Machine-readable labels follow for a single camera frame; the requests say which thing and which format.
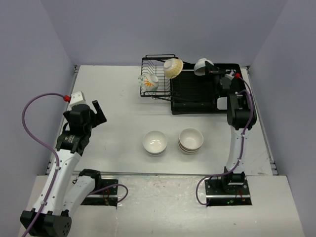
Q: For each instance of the black wire dish rack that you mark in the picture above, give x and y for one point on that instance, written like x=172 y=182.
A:
x=153 y=64

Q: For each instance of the black dish drying tray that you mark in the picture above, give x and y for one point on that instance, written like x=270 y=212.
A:
x=192 y=94

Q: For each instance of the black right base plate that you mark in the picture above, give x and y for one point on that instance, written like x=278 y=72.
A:
x=230 y=195

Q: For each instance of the beige floral bowl back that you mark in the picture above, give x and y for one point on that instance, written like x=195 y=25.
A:
x=191 y=138

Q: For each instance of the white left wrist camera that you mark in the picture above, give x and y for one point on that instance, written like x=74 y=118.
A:
x=77 y=98

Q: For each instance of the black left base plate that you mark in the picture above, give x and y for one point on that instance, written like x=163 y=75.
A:
x=106 y=197

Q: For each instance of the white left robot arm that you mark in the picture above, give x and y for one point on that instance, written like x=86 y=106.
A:
x=51 y=215

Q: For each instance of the white green floral bowl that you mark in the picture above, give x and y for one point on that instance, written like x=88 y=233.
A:
x=148 y=82

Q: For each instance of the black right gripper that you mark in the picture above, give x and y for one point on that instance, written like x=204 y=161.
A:
x=213 y=69

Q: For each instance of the white bowl front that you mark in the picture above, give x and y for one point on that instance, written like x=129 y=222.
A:
x=155 y=152

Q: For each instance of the yellow patterned bowl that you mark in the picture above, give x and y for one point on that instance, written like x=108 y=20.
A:
x=172 y=67

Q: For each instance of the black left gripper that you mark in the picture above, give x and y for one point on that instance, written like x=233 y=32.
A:
x=99 y=118

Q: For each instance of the white bowl back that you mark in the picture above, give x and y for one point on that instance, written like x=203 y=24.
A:
x=199 y=67

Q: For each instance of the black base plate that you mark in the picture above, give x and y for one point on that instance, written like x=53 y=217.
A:
x=106 y=197
x=230 y=195

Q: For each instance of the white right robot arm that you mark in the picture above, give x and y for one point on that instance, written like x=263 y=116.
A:
x=241 y=117

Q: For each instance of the beige floral bowl front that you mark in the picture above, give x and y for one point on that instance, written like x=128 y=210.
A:
x=188 y=151

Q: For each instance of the beige floral bowl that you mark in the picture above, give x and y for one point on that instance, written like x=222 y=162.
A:
x=180 y=144
x=191 y=138
x=188 y=151

